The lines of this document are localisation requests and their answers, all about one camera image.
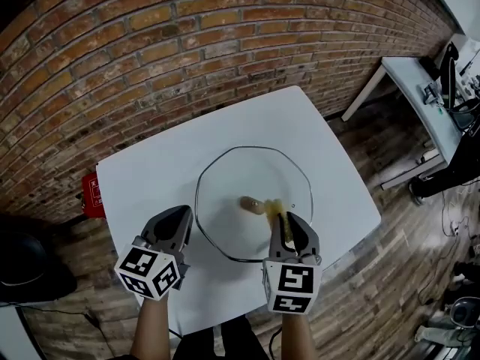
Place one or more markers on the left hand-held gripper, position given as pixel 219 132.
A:
pixel 146 272

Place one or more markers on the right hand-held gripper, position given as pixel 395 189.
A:
pixel 292 283

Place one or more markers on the yellow sponge piece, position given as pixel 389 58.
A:
pixel 273 206

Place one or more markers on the glass lid with wooden knob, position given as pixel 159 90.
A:
pixel 249 204

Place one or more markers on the person's left forearm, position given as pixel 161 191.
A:
pixel 152 328

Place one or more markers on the person's right forearm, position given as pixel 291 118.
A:
pixel 296 336

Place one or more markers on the red box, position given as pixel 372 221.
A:
pixel 92 195

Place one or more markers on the person's black clothing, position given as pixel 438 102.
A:
pixel 225 343

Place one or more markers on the large black bag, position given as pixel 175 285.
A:
pixel 30 264

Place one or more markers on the white power strip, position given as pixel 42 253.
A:
pixel 458 226

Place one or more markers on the gray round machine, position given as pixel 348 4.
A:
pixel 465 311

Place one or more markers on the white side table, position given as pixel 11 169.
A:
pixel 11 339

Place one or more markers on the white background table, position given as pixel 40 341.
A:
pixel 416 84

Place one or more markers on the small gray device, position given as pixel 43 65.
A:
pixel 431 94

